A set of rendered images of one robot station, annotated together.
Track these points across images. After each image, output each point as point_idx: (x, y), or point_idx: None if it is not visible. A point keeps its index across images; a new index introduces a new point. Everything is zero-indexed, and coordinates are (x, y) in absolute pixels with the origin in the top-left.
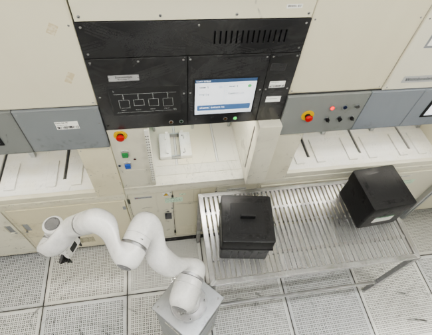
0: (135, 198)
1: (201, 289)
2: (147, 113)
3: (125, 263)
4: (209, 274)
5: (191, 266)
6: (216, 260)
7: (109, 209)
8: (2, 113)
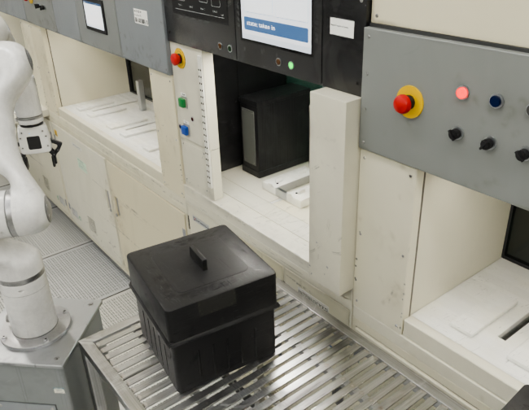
0: (193, 217)
1: (65, 329)
2: (198, 17)
3: None
4: (101, 330)
5: (11, 175)
6: (134, 329)
7: (172, 224)
8: None
